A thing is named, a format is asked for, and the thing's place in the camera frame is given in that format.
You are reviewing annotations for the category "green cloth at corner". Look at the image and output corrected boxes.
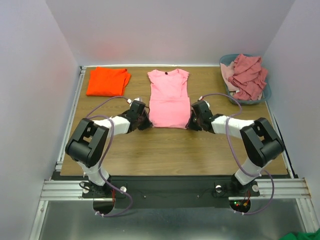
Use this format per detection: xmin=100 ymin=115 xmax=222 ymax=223
xmin=279 ymin=230 xmax=320 ymax=240

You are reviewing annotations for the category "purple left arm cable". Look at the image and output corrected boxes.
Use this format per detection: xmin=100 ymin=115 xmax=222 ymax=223
xmin=85 ymin=96 xmax=133 ymax=218

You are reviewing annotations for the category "pale pink garment in basket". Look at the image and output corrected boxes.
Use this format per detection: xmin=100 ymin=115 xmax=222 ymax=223
xmin=220 ymin=61 xmax=239 ymax=92

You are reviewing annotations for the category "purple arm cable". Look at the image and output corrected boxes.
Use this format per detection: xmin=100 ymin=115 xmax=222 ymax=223
xmin=85 ymin=96 xmax=133 ymax=218
xmin=199 ymin=93 xmax=275 ymax=216

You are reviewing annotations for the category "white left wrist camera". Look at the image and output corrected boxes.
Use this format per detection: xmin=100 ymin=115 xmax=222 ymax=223
xmin=126 ymin=97 xmax=142 ymax=105

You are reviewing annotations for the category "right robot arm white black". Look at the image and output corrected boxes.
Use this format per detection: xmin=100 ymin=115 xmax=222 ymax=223
xmin=187 ymin=100 xmax=285 ymax=195

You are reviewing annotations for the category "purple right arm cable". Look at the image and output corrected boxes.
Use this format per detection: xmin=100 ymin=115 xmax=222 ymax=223
xmin=199 ymin=93 xmax=275 ymax=216

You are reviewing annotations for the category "folded orange t shirt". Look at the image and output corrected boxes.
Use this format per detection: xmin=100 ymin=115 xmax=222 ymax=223
xmin=86 ymin=67 xmax=132 ymax=97

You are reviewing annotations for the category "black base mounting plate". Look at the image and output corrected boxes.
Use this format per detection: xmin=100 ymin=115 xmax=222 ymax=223
xmin=79 ymin=175 xmax=260 ymax=215

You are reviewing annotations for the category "blue plastic laundry basket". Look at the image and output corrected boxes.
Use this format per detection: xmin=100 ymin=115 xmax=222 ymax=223
xmin=219 ymin=53 xmax=271 ymax=106

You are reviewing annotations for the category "light pink t shirt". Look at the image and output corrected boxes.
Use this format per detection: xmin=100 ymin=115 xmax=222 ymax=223
xmin=147 ymin=68 xmax=191 ymax=129

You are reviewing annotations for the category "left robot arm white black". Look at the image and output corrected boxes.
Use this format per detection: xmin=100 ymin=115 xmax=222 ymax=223
xmin=65 ymin=99 xmax=152 ymax=197

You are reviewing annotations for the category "dusty rose t shirt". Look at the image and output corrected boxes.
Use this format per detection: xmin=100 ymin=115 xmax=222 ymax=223
xmin=228 ymin=54 xmax=268 ymax=101

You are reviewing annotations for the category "left aluminium frame rail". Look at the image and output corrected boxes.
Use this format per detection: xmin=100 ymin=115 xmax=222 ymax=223
xmin=40 ymin=66 xmax=87 ymax=201

